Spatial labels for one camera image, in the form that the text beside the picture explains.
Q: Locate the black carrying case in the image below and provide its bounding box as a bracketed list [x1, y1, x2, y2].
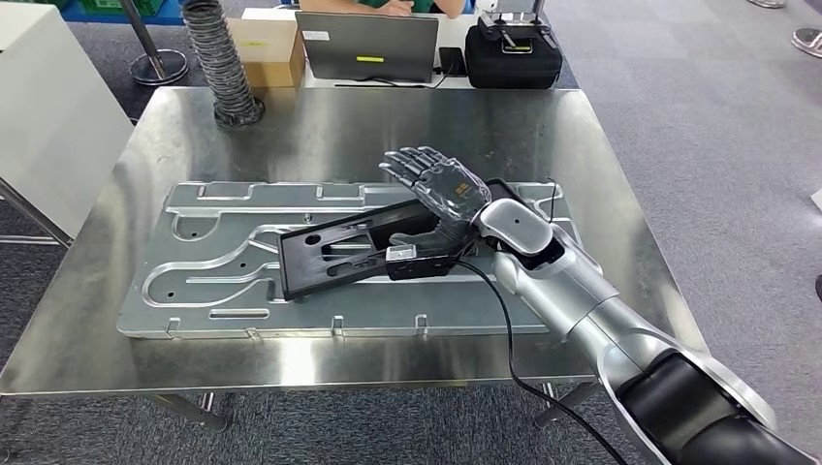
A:
[463, 24, 565, 90]

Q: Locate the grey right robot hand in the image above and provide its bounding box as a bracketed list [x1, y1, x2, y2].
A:
[378, 145, 493, 255]

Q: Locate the white desk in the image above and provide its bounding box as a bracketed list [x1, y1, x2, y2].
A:
[282, 6, 580, 91]

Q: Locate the stamped metal panel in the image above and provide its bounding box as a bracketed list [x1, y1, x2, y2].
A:
[116, 180, 583, 341]

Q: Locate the steel stanchion post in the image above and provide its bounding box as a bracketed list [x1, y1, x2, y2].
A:
[118, 0, 190, 86]

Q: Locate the white cabinet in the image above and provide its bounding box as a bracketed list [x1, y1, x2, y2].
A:
[0, 0, 136, 240]

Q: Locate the grey flexible duct hose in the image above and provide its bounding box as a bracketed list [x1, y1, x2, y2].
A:
[181, 0, 267, 130]

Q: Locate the cardboard box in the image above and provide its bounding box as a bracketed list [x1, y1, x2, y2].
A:
[226, 7, 307, 90]

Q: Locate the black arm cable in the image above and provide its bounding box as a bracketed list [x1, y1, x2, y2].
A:
[454, 258, 629, 465]

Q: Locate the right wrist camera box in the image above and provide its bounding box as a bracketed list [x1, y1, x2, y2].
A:
[384, 243, 477, 282]

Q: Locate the green plastic crate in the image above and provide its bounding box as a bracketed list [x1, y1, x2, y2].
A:
[79, 0, 159, 17]

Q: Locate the grey laptop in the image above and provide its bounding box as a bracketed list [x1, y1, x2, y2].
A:
[295, 11, 442, 84]

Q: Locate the blue metal shelf rack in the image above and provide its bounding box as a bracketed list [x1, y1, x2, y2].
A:
[60, 0, 187, 26]

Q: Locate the black phone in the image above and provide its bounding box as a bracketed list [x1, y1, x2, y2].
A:
[438, 46, 469, 78]

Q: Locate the stainless steel workbench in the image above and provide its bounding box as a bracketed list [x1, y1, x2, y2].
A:
[0, 86, 711, 432]

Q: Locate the black plastic plate part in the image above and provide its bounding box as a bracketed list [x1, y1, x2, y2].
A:
[277, 177, 535, 303]

